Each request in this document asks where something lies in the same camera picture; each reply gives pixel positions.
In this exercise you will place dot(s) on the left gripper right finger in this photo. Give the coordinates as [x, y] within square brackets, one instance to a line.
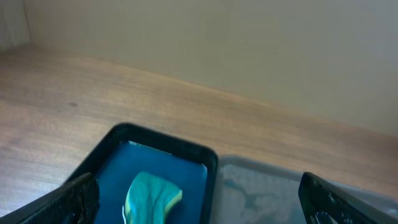
[324, 202]

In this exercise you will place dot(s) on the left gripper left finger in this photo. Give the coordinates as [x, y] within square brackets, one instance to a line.
[76, 201]

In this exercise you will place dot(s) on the green yellow sponge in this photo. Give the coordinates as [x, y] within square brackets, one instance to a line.
[150, 199]

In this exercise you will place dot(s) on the black tray with blue water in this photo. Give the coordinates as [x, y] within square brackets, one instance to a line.
[128, 149]

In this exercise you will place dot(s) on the large black tray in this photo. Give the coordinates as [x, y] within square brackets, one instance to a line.
[248, 191]

